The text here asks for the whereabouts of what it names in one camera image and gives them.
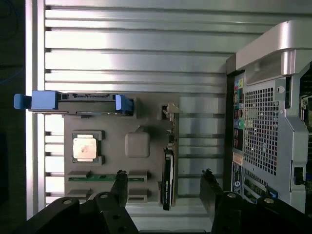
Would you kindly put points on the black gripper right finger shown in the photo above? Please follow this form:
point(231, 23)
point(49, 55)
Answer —
point(209, 190)

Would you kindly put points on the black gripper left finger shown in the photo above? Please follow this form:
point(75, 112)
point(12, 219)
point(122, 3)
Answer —
point(119, 190)

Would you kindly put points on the green RAM stick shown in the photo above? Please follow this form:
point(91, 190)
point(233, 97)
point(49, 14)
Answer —
point(100, 177)

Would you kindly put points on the grey plastic parts rack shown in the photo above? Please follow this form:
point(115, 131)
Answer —
point(114, 136)

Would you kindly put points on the silver CPU chip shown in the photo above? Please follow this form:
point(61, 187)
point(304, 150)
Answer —
point(84, 148)

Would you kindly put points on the blue expansion card retainer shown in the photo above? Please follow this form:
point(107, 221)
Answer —
point(273, 194)

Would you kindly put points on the open grey PC case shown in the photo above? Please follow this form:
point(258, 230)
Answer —
point(263, 126)

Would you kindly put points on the hard disk with blue carrier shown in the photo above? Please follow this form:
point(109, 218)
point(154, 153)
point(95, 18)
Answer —
point(85, 106)

